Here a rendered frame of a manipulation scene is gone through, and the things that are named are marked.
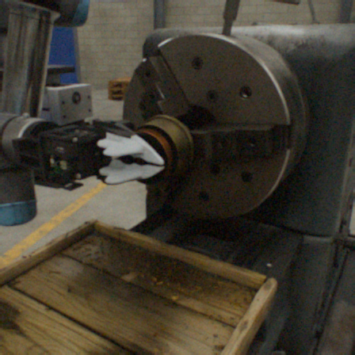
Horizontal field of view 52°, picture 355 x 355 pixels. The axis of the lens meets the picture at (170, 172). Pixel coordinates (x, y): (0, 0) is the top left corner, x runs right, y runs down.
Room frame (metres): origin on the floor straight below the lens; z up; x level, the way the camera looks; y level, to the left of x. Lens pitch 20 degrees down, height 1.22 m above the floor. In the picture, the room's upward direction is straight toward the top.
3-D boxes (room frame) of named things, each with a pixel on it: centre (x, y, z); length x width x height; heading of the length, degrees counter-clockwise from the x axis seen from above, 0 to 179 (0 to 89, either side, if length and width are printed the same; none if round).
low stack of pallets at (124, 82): (8.92, 0.91, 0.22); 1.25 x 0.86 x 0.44; 166
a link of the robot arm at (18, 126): (0.54, 0.21, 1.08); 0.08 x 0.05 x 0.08; 147
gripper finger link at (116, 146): (0.44, 0.06, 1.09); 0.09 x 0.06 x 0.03; 57
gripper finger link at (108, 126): (0.48, 0.08, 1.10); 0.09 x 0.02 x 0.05; 57
